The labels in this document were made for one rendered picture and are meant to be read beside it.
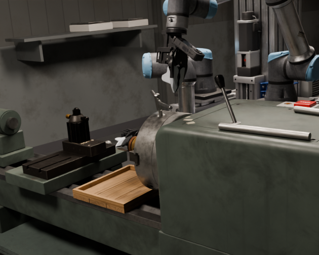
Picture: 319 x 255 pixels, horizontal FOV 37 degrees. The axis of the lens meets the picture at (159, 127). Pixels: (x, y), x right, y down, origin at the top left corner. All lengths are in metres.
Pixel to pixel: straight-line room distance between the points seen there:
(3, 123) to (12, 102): 2.92
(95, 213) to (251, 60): 1.08
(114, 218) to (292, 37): 1.04
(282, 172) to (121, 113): 5.12
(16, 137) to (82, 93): 3.35
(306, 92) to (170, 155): 1.28
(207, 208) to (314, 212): 0.35
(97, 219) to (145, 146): 0.45
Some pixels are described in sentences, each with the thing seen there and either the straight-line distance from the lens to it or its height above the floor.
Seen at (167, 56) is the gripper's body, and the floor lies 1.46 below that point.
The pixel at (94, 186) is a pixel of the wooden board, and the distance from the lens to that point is 2.10.
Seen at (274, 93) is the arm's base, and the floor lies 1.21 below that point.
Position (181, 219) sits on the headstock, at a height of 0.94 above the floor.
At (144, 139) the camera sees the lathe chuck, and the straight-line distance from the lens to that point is 1.73.
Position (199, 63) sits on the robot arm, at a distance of 2.52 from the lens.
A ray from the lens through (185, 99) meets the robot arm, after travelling 2.13.
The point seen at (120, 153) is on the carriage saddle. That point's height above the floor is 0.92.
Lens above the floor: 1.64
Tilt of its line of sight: 15 degrees down
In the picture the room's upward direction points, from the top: 4 degrees counter-clockwise
